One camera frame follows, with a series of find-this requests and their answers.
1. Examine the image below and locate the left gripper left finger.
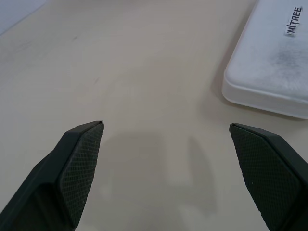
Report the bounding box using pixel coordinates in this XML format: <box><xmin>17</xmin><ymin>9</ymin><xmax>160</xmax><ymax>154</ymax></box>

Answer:
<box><xmin>0</xmin><ymin>120</ymin><xmax>104</xmax><ymax>231</ymax></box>

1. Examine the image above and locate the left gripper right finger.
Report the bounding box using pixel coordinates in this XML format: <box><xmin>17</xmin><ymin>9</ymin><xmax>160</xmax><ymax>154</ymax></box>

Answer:
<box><xmin>229</xmin><ymin>123</ymin><xmax>308</xmax><ymax>231</ymax></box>

